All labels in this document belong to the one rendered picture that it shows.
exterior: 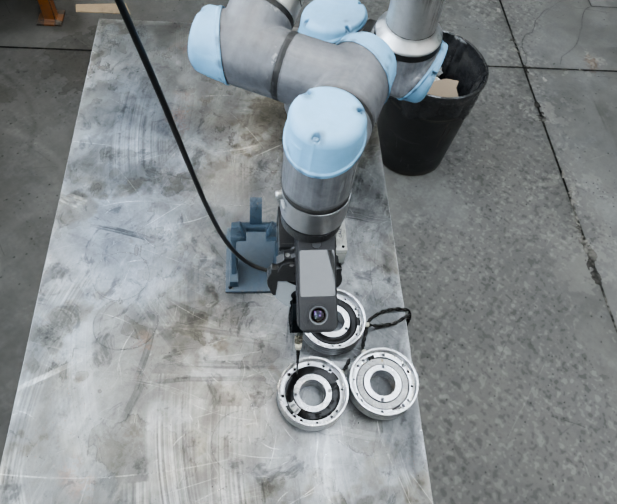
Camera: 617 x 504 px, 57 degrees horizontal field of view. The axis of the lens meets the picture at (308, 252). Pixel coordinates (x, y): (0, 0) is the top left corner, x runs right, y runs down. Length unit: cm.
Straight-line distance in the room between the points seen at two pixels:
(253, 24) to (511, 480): 149
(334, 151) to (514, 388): 148
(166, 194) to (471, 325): 118
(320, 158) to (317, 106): 5
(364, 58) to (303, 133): 14
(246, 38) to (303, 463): 58
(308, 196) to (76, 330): 52
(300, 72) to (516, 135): 196
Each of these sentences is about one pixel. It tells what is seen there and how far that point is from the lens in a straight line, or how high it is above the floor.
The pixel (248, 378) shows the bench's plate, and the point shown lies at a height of 80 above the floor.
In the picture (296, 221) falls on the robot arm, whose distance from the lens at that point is 61.
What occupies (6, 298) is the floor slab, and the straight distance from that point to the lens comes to 200.
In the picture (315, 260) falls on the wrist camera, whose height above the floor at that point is 110.
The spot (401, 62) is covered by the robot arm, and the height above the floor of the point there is 102.
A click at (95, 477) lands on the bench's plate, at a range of 90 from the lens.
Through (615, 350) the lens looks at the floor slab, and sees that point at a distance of 213.
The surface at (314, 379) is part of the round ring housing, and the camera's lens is 88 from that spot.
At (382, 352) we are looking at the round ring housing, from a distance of 91.
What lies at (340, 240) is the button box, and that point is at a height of 84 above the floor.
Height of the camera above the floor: 166
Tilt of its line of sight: 58 degrees down
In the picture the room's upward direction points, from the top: 10 degrees clockwise
